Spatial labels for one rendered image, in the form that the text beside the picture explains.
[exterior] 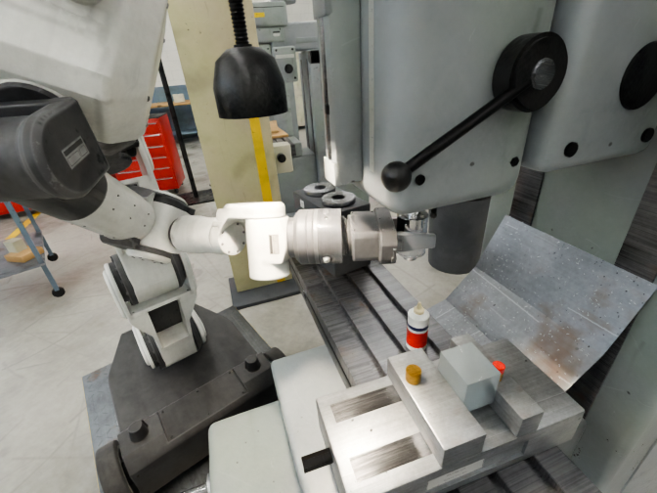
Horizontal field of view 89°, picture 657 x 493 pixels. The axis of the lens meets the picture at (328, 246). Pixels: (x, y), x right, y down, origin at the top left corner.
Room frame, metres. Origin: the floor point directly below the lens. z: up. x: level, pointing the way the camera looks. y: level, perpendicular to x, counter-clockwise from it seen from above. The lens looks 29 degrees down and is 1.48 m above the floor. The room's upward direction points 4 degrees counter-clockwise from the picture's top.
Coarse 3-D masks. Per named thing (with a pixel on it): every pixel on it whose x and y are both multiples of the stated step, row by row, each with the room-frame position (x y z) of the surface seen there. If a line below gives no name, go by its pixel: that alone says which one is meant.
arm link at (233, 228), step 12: (228, 204) 0.50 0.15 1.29; (240, 204) 0.49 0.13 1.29; (252, 204) 0.47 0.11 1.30; (264, 204) 0.47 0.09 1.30; (276, 204) 0.48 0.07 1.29; (216, 216) 0.51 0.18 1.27; (228, 216) 0.49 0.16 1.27; (240, 216) 0.48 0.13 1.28; (252, 216) 0.46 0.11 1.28; (264, 216) 0.46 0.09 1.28; (276, 216) 0.47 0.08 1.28; (216, 228) 0.50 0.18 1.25; (228, 228) 0.52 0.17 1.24; (240, 228) 0.54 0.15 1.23; (216, 240) 0.50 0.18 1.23; (228, 240) 0.51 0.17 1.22; (240, 240) 0.53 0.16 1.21; (228, 252) 0.50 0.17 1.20
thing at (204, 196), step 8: (160, 64) 4.22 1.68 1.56; (160, 72) 4.21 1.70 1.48; (168, 88) 4.23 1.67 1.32; (168, 96) 4.21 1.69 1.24; (168, 104) 4.21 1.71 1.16; (176, 120) 4.22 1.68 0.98; (176, 128) 4.21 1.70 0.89; (184, 144) 4.24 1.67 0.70; (184, 152) 4.21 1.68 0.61; (184, 160) 4.21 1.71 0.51; (192, 176) 4.22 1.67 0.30; (192, 184) 4.21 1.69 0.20; (192, 192) 4.44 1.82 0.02; (200, 192) 4.41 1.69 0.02; (208, 192) 4.39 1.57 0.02; (192, 200) 4.13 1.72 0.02; (200, 200) 4.10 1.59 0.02; (208, 200) 4.08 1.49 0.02
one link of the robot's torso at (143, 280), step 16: (144, 144) 0.81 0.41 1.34; (144, 160) 0.78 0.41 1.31; (144, 176) 0.77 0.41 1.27; (112, 256) 0.74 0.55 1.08; (128, 256) 0.71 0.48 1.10; (176, 256) 0.78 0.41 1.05; (112, 272) 0.71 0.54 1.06; (128, 272) 0.70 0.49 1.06; (144, 272) 0.71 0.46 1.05; (160, 272) 0.73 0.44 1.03; (176, 272) 0.75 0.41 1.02; (128, 288) 0.69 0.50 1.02; (144, 288) 0.70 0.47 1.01; (160, 288) 0.73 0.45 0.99; (176, 288) 0.76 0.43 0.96
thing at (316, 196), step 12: (300, 192) 0.92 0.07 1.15; (312, 192) 0.88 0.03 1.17; (324, 192) 0.87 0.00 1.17; (336, 192) 0.86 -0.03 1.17; (348, 192) 0.86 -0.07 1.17; (300, 204) 0.90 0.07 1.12; (312, 204) 0.83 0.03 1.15; (324, 204) 0.80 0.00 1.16; (336, 204) 0.78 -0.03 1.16; (348, 204) 0.79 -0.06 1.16; (360, 204) 0.79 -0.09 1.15; (348, 252) 0.77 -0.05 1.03; (324, 264) 0.80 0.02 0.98; (336, 264) 0.75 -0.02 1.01; (348, 264) 0.76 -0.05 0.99; (360, 264) 0.78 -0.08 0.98; (336, 276) 0.75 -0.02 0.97
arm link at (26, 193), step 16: (0, 128) 0.36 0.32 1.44; (16, 128) 0.36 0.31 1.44; (0, 144) 0.35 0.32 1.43; (16, 144) 0.35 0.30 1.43; (0, 160) 0.35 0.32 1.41; (16, 160) 0.35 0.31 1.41; (0, 176) 0.35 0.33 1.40; (16, 176) 0.35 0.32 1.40; (0, 192) 0.35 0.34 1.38; (16, 192) 0.35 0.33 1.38; (32, 192) 0.36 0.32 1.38; (96, 192) 0.44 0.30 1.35; (32, 208) 0.39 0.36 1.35; (48, 208) 0.39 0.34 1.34; (64, 208) 0.40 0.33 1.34; (80, 208) 0.42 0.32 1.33; (96, 208) 0.44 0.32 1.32
